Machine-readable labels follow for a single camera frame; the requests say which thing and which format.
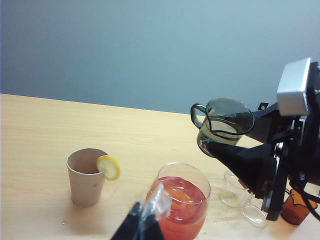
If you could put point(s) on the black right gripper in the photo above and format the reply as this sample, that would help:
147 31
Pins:
302 150

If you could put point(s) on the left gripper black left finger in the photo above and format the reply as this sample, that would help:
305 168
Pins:
131 225

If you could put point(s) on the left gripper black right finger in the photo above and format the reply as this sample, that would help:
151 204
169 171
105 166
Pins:
152 231

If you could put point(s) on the grey tinted glass measuring cup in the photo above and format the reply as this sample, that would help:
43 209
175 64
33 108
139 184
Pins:
220 117

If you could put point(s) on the clear glass measuring cup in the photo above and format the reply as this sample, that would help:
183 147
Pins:
232 197

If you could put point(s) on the beige paper cup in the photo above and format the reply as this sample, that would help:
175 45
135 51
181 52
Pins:
85 187

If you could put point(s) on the amber glass measuring cup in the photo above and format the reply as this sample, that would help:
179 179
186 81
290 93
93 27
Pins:
292 212

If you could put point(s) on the wine glass with red cocktail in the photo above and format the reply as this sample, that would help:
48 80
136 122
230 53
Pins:
180 212

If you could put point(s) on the yellow lemon slice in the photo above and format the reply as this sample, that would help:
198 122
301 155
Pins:
110 167

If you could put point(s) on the black wall socket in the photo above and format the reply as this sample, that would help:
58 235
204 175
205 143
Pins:
262 107

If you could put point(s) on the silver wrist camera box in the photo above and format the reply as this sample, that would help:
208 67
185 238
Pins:
292 87

